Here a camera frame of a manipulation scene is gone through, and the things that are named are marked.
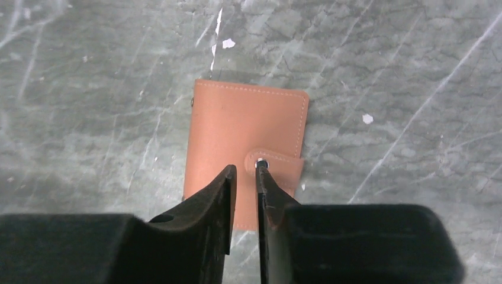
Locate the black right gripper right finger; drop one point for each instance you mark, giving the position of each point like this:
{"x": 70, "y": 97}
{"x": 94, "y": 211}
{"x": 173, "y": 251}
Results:
{"x": 362, "y": 243}

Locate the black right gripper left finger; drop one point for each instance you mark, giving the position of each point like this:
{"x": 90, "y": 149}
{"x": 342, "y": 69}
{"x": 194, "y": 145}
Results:
{"x": 186, "y": 244}

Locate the tan leather card holder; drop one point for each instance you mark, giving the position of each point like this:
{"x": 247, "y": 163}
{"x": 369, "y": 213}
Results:
{"x": 238, "y": 124}

